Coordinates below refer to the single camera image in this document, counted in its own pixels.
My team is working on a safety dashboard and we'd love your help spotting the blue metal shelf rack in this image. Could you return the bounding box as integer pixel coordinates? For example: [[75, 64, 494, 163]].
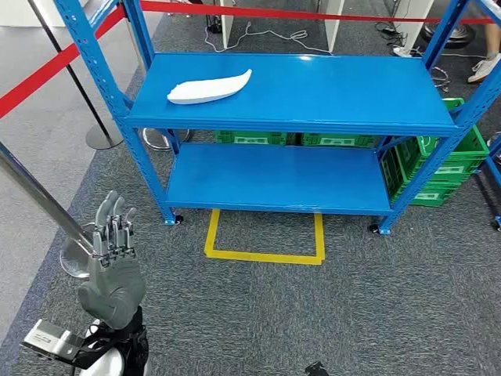
[[53, 0, 501, 237]]

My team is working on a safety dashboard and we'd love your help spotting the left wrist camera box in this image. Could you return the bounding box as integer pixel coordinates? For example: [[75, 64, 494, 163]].
[[21, 319, 85, 363]]

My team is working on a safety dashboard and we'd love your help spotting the black cable tangle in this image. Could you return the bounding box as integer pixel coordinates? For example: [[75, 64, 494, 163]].
[[375, 20, 407, 45]]

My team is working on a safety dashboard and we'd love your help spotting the chrome chair base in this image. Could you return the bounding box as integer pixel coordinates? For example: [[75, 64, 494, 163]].
[[430, 66, 450, 93]]

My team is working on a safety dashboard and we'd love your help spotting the white desk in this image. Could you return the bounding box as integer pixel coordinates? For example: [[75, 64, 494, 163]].
[[220, 0, 345, 53], [407, 0, 435, 50]]

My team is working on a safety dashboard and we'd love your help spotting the white curved plastic part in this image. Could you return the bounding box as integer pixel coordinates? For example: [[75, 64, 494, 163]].
[[167, 68, 253, 106]]

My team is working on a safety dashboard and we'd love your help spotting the person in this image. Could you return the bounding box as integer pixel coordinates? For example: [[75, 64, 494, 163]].
[[467, 23, 501, 84]]

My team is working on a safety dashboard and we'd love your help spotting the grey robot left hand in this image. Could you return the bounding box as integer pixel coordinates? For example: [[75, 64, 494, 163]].
[[78, 190, 146, 331]]

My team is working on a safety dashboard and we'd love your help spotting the white cable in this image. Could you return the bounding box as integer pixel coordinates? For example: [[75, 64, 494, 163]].
[[203, 20, 333, 56]]

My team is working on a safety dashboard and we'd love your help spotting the black stanchion post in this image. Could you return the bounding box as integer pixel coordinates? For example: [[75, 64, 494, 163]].
[[27, 0, 124, 151]]

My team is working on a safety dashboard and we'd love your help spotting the black round base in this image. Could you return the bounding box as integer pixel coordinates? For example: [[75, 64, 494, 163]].
[[423, 23, 476, 48]]

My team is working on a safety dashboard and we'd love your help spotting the white display plinth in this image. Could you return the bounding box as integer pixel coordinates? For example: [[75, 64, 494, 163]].
[[0, 0, 91, 27]]

